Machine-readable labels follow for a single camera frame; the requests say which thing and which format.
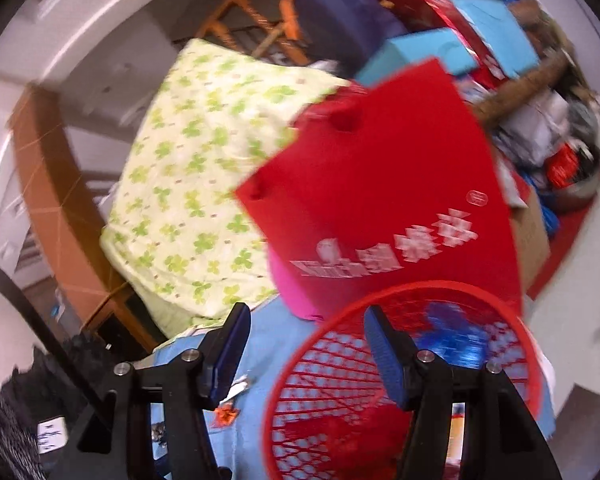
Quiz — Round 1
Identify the blue plastic bag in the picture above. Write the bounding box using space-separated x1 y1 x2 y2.
420 302 492 368

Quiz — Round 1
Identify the orange candy wrapper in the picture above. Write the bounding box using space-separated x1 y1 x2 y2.
215 402 241 429

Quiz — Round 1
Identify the blue blanket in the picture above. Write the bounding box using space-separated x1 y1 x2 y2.
150 300 556 480

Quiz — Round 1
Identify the navy blue bag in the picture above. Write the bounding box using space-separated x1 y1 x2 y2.
295 0 409 79

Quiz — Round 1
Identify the black cloth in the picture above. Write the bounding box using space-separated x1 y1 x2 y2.
0 332 97 480

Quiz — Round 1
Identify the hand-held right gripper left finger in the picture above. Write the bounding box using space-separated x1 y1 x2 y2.
47 302 253 480

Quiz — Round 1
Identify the green clover print blanket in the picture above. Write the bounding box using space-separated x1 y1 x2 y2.
100 39 353 339

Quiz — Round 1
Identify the light blue flat box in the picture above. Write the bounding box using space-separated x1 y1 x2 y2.
355 27 481 86

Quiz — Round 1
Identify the cardboard box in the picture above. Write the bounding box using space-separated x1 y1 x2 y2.
507 195 552 291

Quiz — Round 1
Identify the metal basin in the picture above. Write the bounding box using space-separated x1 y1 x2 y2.
544 157 600 211

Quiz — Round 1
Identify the brown wooden pillar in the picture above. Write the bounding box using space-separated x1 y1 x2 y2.
10 85 161 352

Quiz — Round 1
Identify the red floor mat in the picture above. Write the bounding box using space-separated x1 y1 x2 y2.
525 200 600 301

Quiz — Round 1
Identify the pink pillow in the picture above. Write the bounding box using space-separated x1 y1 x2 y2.
267 247 331 322

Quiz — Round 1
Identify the wooden bench rail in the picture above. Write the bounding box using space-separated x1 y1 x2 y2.
472 55 577 126

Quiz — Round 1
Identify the dark red carton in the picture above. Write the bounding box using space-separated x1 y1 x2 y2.
380 0 509 93

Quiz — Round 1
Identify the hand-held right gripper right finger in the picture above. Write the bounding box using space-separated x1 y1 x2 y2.
362 304 565 480

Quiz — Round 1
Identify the red wrapper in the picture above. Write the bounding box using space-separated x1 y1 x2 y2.
279 410 381 467

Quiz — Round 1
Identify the red mesh plastic basket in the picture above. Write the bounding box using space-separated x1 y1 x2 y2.
262 280 543 480

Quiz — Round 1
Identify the red paper gift bag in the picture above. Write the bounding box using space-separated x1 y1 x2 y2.
234 57 524 321

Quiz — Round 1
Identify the wooden stair railing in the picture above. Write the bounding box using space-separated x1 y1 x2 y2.
195 0 312 68

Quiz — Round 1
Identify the blue plastic storage bin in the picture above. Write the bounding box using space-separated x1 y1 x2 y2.
450 0 541 79

